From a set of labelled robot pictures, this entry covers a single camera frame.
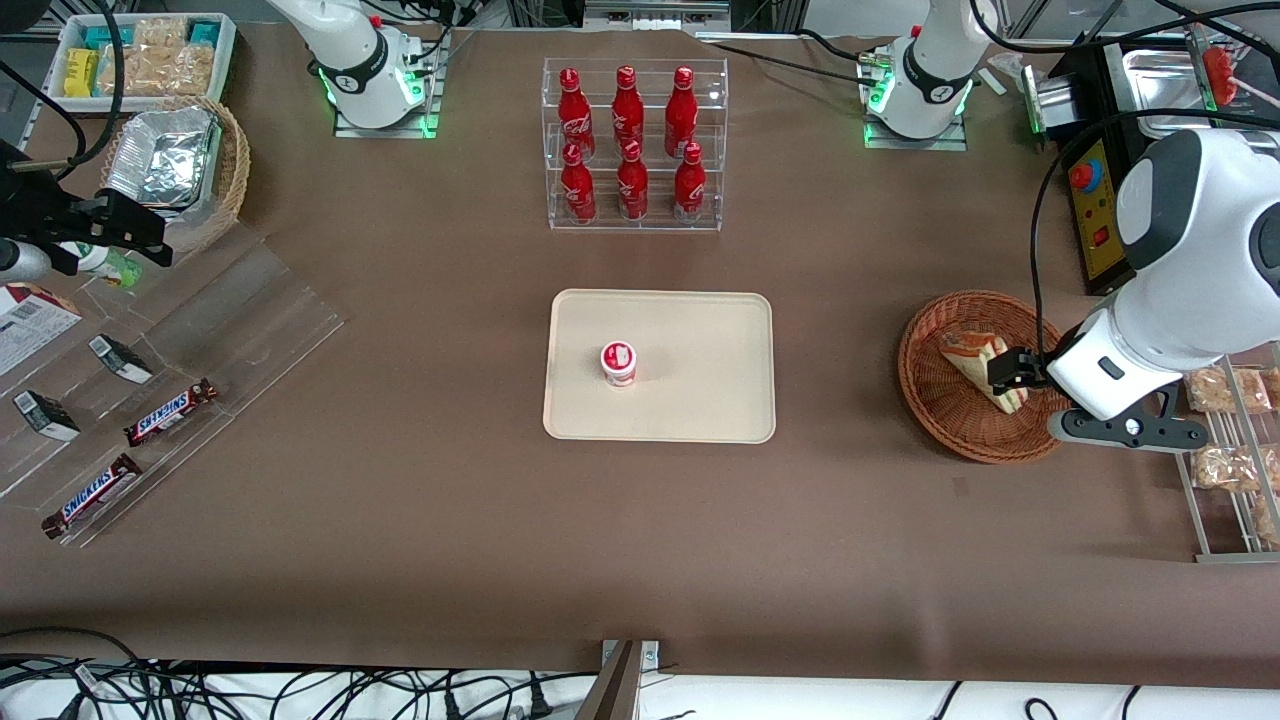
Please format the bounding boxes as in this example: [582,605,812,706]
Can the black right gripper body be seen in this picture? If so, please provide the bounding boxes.
[0,140,101,277]

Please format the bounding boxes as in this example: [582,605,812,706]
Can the beige plastic tray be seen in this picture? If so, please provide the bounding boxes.
[542,289,777,445]

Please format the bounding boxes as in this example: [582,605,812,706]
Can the tangled black floor cables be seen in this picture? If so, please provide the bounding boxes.
[0,626,611,720]

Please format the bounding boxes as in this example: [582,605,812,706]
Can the clear bagged crackers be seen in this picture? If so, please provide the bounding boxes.
[98,17,217,99]

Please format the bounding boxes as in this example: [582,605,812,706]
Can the green white small bottle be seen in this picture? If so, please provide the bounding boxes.
[58,242,144,290]

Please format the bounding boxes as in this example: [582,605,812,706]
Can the yellow snack pack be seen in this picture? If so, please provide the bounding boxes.
[62,47,101,99]

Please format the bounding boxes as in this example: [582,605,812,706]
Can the metal table bracket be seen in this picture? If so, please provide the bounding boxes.
[574,639,662,720]

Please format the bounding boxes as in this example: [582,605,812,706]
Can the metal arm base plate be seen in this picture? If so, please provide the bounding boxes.
[332,28,451,140]
[860,42,971,153]

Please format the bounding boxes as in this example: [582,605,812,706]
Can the red sausage on stick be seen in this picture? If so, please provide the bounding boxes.
[1202,45,1280,111]

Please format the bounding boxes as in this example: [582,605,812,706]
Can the triangular sandwich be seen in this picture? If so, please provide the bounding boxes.
[938,331,1031,414]

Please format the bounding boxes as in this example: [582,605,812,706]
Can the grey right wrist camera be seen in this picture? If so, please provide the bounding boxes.
[0,238,53,285]

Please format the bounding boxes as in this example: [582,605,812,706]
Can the small black white box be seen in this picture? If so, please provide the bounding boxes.
[12,390,82,443]
[88,334,155,386]

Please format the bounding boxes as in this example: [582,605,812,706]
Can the white plastic bin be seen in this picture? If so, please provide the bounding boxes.
[46,12,239,113]

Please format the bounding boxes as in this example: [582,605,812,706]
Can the brown wicker basket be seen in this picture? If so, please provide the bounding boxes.
[897,290,1076,465]

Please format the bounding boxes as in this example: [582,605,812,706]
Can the light wicker basket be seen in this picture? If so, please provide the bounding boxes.
[99,95,252,257]

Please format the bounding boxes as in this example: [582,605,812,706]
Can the clear acrylic bottle rack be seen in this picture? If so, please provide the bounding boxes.
[542,57,730,233]

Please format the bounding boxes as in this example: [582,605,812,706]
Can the clear acrylic display stand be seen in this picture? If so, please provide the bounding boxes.
[0,218,347,549]

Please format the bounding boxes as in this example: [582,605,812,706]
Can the white red printed carton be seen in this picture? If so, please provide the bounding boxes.
[0,282,84,378]

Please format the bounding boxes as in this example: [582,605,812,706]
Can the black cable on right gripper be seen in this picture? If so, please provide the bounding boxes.
[0,0,127,183]

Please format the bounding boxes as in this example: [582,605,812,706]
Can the steel warmer pan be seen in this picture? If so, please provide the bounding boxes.
[1120,45,1219,141]

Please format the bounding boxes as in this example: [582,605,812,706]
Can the red cola bottle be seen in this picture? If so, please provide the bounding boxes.
[664,67,700,159]
[672,142,709,224]
[615,140,651,222]
[557,68,597,161]
[559,143,599,225]
[611,66,647,153]

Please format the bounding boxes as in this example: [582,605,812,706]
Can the black food warmer appliance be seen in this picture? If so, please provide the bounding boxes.
[1048,35,1280,297]

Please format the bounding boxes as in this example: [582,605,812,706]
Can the white cup with red lid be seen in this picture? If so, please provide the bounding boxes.
[600,341,639,389]

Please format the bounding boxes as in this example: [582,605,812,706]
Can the grey wire snack rack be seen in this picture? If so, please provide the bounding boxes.
[1175,340,1280,564]

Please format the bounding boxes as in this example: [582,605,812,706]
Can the clear plastic wrapper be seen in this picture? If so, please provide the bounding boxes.
[985,50,1049,97]

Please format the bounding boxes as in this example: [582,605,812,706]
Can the silver metal cylinder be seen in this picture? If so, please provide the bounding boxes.
[1020,65,1079,153]

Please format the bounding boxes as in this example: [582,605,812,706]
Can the brown snickers bar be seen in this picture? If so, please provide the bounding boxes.
[123,378,219,448]
[41,453,144,541]

